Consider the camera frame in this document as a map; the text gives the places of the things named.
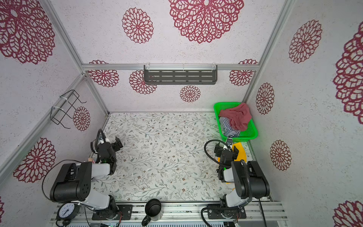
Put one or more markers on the yellow cloth bag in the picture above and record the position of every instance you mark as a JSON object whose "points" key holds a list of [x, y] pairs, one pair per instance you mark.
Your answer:
{"points": [[239, 152]]}

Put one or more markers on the green plastic basket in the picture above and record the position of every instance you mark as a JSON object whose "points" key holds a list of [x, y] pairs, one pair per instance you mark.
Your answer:
{"points": [[250, 134]]}

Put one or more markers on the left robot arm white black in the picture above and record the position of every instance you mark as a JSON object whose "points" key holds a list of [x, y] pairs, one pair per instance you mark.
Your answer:
{"points": [[73, 182]]}

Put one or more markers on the grey wall shelf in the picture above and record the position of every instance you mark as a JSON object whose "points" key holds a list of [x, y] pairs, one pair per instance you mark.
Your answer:
{"points": [[180, 76]]}

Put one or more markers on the round analog clock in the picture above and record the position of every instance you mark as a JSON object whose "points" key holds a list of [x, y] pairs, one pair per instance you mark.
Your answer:
{"points": [[66, 213]]}

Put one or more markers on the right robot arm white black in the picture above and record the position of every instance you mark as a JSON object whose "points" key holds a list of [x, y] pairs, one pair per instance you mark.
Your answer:
{"points": [[247, 176]]}

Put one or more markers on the black wire wall rack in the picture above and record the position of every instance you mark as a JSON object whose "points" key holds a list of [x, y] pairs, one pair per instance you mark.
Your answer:
{"points": [[58, 113]]}

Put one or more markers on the black thermos mug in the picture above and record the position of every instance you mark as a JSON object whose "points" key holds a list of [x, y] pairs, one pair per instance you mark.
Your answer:
{"points": [[153, 211]]}

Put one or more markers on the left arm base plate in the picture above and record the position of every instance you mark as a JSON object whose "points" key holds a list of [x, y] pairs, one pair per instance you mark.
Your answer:
{"points": [[124, 213]]}

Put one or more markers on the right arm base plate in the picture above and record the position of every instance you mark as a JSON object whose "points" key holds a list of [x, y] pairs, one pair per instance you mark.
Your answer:
{"points": [[214, 212]]}

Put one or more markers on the blue white striped tank top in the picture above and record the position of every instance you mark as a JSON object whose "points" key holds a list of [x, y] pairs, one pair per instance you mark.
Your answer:
{"points": [[227, 129]]}

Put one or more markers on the maroon tank top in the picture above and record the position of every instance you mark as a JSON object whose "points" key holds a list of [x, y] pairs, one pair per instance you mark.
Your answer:
{"points": [[239, 116]]}

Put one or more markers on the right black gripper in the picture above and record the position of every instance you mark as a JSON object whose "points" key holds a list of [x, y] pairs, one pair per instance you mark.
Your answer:
{"points": [[227, 153]]}

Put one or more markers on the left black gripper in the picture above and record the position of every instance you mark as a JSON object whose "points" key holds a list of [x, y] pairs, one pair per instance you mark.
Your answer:
{"points": [[117, 147]]}

